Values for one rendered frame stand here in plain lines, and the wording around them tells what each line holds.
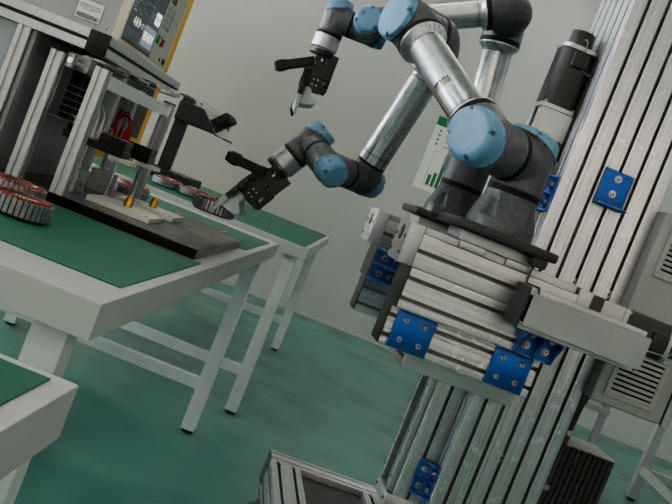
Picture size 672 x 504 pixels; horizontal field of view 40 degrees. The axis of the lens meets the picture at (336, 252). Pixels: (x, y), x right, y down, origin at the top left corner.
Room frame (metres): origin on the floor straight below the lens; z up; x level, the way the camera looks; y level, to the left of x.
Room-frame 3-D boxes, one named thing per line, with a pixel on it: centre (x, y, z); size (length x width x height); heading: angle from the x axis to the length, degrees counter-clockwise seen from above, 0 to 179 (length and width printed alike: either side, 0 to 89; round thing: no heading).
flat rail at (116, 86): (2.23, 0.58, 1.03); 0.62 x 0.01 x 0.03; 179
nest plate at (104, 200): (2.11, 0.48, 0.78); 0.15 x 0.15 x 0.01; 89
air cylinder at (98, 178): (2.35, 0.62, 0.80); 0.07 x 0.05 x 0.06; 179
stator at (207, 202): (2.35, 0.33, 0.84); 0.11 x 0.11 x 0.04
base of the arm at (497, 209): (2.01, -0.31, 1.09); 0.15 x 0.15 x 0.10
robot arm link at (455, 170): (2.51, -0.25, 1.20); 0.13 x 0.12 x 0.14; 179
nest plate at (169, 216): (2.35, 0.48, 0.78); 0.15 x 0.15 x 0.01; 89
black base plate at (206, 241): (2.23, 0.50, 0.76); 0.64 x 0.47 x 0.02; 179
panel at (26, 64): (2.23, 0.74, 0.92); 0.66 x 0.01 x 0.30; 179
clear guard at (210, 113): (2.09, 0.49, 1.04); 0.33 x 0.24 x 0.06; 89
